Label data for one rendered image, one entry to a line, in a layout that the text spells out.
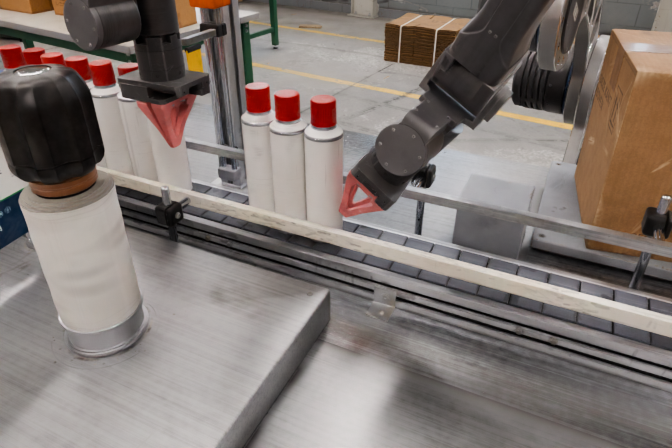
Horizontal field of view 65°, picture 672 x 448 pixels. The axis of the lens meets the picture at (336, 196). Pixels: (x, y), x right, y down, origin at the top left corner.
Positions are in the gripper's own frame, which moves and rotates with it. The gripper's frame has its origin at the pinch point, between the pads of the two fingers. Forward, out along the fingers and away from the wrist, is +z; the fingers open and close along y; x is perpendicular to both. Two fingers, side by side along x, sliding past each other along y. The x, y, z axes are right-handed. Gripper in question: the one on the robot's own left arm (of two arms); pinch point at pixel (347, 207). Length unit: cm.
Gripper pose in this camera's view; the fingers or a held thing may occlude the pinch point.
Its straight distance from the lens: 72.7
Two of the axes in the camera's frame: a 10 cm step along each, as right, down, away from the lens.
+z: -5.6, 5.7, 6.0
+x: 7.2, 6.9, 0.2
